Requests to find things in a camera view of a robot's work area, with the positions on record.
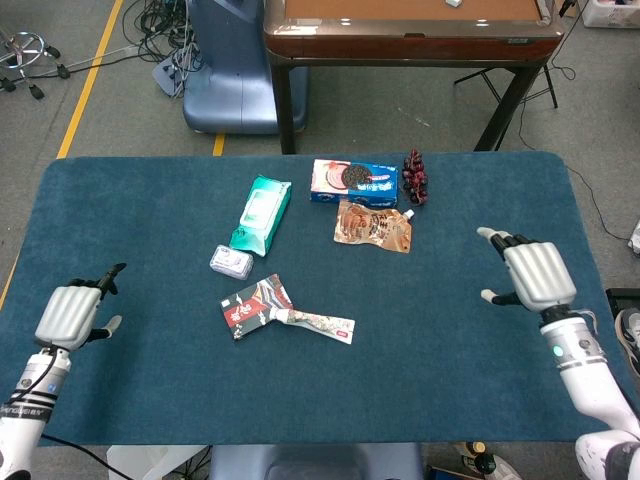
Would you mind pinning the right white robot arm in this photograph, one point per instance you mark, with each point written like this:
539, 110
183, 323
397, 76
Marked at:
585, 380

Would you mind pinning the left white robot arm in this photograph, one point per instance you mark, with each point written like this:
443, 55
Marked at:
30, 400

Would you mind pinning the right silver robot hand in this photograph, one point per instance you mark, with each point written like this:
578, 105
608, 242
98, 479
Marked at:
537, 272

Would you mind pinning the dark red grape bunch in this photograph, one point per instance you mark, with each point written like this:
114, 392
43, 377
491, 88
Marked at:
415, 175

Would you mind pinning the black folding metal stand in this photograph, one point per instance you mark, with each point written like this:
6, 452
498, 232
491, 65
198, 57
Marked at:
550, 85

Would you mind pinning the blue felt table cover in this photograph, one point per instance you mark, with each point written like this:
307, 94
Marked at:
400, 375

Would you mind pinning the white plastic basket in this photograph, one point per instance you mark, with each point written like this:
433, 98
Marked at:
610, 15

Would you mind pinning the white floral print tube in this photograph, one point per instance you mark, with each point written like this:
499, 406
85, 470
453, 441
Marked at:
325, 325

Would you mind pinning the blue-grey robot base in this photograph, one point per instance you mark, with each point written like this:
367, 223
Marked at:
235, 75

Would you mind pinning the brown mahjong table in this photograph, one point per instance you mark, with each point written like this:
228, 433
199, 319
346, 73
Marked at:
410, 42

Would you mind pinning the metal stool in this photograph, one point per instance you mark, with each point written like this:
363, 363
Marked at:
22, 47

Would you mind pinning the orange spouted drink pouch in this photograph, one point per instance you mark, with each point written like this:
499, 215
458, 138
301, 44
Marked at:
372, 227

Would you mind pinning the black and red printed box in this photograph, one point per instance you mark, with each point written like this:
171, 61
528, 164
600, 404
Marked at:
250, 310

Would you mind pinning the green wet wipes pack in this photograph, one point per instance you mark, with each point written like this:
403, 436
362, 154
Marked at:
260, 215

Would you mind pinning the grey sneaker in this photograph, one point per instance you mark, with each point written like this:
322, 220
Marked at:
630, 330

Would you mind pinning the blue cookie box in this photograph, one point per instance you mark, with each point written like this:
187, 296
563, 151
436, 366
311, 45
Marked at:
360, 186

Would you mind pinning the blue-grey robot torso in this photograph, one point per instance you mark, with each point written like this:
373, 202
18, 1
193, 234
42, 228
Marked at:
315, 465

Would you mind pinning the black floor box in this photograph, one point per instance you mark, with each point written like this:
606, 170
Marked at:
620, 296

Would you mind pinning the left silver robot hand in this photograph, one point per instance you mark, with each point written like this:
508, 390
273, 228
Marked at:
67, 312

